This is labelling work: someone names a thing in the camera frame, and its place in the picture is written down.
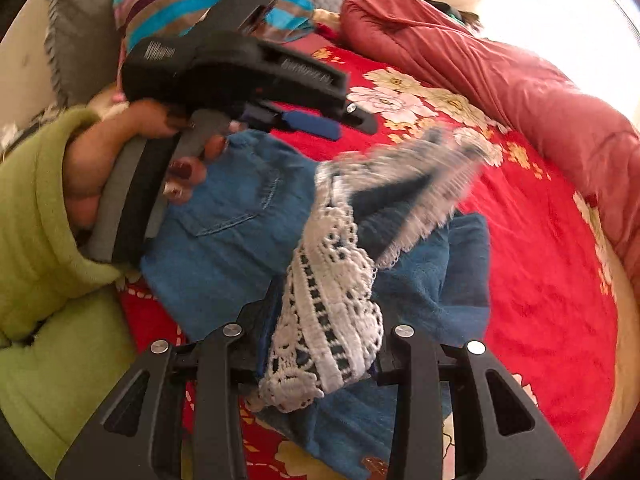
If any striped pillow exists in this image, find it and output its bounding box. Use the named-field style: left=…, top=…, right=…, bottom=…
left=112, top=0, right=316, bottom=68

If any red floral blanket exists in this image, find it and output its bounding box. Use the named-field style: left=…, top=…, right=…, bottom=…
left=117, top=45, right=621, bottom=480

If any pink red quilt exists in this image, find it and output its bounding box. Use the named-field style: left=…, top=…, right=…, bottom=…
left=340, top=0, right=640, bottom=306

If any pile of clothes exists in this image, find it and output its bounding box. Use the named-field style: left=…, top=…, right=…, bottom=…
left=435, top=2, right=481, bottom=31

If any small cream cloth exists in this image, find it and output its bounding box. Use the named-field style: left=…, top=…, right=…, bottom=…
left=311, top=7, right=343, bottom=28

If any person's green clothing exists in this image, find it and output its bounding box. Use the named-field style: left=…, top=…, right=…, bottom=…
left=0, top=285, right=196, bottom=480

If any person's left forearm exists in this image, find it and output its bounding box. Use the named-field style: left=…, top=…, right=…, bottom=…
left=0, top=107, right=128, bottom=341

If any grey quilted cushion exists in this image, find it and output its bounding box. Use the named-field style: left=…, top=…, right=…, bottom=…
left=45, top=0, right=151, bottom=108

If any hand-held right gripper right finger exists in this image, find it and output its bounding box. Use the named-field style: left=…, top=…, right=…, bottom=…
left=372, top=307, right=581, bottom=480

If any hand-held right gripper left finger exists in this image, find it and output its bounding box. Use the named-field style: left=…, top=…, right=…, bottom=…
left=55, top=300, right=273, bottom=480

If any person's left hand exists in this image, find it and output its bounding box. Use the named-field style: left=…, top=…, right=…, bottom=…
left=62, top=97, right=231, bottom=231

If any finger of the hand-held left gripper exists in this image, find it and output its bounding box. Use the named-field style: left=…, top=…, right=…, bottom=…
left=235, top=102, right=343, bottom=142
left=344, top=100, right=379, bottom=136

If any blue denim pants lace trim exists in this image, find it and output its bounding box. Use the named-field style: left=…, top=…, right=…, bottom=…
left=140, top=127, right=493, bottom=480

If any cream bed sheet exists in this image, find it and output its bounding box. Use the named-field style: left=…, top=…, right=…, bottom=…
left=570, top=190, right=640, bottom=480

